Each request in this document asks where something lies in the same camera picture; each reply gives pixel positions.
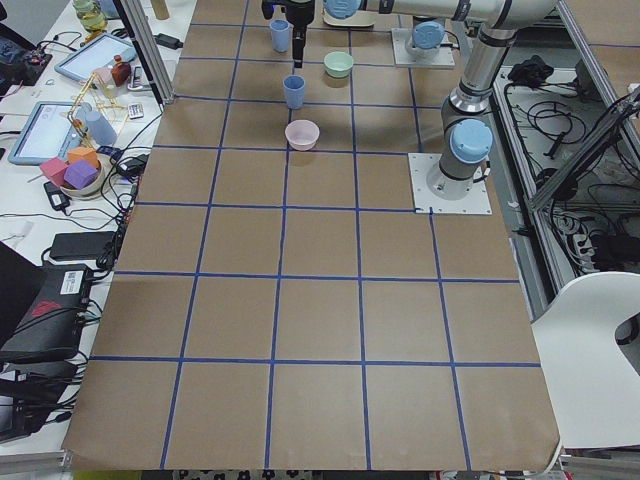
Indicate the light blue cup on desk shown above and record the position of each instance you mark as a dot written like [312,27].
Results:
[100,129]

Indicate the aluminium frame post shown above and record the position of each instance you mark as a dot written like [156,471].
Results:
[135,21]

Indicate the white chair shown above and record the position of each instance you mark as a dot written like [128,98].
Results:
[594,389]

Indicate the gold wire rack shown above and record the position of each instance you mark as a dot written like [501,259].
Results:
[96,95]

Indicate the blue cup near arm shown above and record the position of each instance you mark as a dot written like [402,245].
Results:
[279,30]

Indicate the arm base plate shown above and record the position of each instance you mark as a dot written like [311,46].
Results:
[435,58]
[435,193]

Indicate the black power adapter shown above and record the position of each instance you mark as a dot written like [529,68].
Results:
[168,41]

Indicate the pink bowl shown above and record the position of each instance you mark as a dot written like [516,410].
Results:
[302,135]

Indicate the teach pendant tablet far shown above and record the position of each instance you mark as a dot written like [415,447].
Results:
[97,53]

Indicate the cardboard tube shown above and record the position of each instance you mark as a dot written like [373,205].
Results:
[160,9]

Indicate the teach pendant tablet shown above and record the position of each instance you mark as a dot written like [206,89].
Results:
[97,53]
[47,134]

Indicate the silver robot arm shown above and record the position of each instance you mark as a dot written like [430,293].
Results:
[467,139]

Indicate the brown glass bottle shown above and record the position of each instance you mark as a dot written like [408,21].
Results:
[120,71]

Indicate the bowl of foam cubes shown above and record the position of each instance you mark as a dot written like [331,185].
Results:
[79,176]

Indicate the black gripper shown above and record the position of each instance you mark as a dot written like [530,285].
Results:
[299,15]

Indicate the teach pendant tablet near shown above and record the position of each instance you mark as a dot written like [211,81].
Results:
[47,134]

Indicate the mint green bowl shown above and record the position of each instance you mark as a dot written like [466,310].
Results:
[338,64]

